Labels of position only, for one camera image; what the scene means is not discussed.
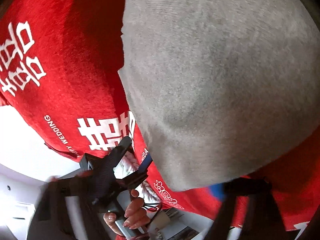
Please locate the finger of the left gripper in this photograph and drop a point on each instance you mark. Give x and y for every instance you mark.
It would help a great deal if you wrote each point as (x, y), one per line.
(143, 168)
(118, 152)

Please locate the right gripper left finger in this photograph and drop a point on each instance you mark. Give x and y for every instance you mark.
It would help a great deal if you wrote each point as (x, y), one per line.
(66, 209)

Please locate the grey knitted garment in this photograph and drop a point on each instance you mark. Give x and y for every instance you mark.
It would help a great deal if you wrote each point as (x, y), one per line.
(220, 88)

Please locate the left hand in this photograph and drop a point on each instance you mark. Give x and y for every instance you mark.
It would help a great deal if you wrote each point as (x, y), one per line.
(135, 215)

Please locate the red wedding blanket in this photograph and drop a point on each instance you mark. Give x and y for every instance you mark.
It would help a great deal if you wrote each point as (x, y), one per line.
(60, 63)

